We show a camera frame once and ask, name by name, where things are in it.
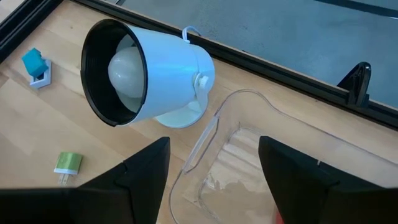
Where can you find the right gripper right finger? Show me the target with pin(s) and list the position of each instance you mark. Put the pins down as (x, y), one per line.
(311, 193)

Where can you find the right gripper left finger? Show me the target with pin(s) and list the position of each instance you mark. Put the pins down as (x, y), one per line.
(130, 193)

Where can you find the red wall charger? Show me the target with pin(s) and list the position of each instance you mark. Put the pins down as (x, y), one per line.
(277, 219)

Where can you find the green pronged wall charger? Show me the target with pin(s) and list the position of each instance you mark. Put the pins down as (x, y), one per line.
(69, 161)

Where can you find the teal wall charger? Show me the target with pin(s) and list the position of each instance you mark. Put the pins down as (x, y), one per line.
(34, 63)

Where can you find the clear plastic bin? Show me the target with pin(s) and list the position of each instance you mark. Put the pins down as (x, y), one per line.
(236, 161)

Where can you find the white spotlight lamp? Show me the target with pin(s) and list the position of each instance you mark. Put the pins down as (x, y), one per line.
(168, 77)

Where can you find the black frame clamp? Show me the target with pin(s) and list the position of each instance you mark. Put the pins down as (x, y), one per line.
(357, 81)

